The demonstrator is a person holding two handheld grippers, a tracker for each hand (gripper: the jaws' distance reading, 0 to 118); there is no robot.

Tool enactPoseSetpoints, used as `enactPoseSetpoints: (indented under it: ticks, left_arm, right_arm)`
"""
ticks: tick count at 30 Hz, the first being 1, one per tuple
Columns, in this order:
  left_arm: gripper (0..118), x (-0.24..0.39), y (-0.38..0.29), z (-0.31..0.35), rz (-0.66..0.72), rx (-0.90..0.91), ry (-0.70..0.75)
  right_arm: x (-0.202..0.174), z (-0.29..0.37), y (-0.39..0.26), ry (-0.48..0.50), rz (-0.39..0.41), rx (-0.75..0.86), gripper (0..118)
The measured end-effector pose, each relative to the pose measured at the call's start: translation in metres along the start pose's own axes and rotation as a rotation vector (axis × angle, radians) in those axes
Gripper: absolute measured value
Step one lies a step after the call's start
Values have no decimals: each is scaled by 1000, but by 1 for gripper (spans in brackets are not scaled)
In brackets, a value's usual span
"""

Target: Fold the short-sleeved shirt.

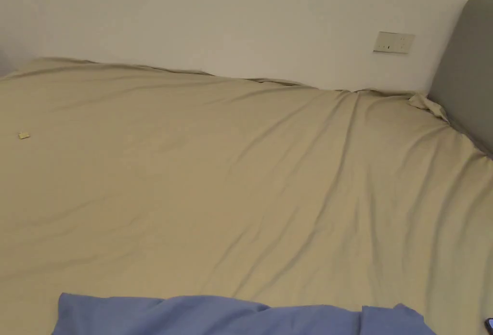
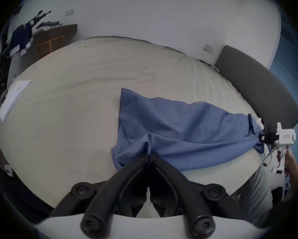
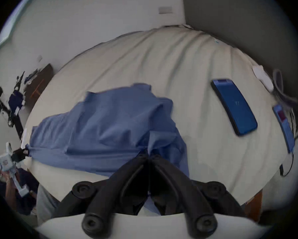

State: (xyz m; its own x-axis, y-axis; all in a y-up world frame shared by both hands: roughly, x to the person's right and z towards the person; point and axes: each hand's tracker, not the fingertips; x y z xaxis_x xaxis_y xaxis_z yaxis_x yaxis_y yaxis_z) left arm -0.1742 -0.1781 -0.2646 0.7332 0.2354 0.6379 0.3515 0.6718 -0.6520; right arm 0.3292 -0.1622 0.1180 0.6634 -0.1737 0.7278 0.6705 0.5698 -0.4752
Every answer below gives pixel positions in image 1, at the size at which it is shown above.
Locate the bed with beige sheet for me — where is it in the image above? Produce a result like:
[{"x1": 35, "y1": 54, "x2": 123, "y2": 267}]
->
[{"x1": 0, "y1": 57, "x2": 493, "y2": 335}]

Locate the blue garment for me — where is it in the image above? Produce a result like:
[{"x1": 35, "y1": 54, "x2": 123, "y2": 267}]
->
[{"x1": 51, "y1": 292, "x2": 439, "y2": 335}]

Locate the grey padded headboard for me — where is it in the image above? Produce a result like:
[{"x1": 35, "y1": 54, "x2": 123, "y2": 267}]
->
[{"x1": 427, "y1": 0, "x2": 493, "y2": 158}]

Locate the white wall socket plate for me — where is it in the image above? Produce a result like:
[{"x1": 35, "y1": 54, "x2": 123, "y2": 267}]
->
[{"x1": 373, "y1": 31, "x2": 416, "y2": 55}]

